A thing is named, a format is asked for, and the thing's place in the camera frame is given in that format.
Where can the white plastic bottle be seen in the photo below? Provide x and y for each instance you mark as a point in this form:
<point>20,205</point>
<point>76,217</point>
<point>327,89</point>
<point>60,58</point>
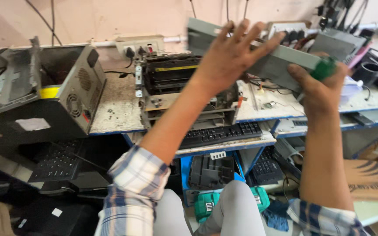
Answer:
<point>351,90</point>

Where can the person's grey trouser legs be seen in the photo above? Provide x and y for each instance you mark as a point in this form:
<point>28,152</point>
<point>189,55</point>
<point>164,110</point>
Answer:
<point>235,213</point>

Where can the black computer keyboard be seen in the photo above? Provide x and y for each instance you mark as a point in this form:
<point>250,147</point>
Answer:
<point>266,168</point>
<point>56,162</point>
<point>221,133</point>

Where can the blue cloth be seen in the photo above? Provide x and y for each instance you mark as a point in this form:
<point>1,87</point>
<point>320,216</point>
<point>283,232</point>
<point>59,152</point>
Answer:
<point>276,216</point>

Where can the grey printer with vents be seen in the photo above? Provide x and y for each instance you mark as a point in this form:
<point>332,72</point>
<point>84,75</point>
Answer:
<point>44,95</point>

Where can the white switch board with plugs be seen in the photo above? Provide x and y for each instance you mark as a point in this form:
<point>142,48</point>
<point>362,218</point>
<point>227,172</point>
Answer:
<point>290,31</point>

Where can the opened black printer chassis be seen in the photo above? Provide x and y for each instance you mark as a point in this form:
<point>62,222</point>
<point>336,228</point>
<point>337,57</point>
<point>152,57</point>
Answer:
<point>172,88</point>

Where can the black cylinder part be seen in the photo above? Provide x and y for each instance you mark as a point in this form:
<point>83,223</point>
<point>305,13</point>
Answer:
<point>369,72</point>

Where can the white wall power strip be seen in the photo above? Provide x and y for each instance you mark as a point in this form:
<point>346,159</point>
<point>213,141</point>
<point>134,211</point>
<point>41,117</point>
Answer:
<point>141,44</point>

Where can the black plastic printer tray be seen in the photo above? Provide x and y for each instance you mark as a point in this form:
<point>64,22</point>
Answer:
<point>210,172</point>

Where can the grey printer cover panel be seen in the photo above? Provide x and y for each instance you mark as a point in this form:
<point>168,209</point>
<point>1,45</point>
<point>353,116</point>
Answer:
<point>281,64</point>

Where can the grey roller part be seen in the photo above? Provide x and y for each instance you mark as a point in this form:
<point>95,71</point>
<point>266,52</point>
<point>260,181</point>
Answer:
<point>289,152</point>

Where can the grey metal box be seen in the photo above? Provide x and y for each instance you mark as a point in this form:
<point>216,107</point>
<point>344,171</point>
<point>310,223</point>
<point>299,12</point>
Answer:
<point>336,44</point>

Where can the brown cardboard box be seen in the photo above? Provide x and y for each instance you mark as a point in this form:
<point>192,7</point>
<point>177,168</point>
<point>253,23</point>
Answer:
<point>372,180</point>

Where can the blue plastic crate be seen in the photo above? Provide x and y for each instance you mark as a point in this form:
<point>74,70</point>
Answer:
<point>185,177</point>

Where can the person's left hand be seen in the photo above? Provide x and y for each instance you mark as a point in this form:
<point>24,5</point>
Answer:
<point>223,62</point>

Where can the white wall conduit pipe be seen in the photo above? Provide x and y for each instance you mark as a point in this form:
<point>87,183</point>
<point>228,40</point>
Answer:
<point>174,39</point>

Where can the pink flat tool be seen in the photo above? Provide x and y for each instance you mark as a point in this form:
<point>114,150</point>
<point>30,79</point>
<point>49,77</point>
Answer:
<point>359,56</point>

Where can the person's right hand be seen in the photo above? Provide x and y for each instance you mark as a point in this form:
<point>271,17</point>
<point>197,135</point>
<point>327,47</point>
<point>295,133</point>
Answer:
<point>322,96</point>

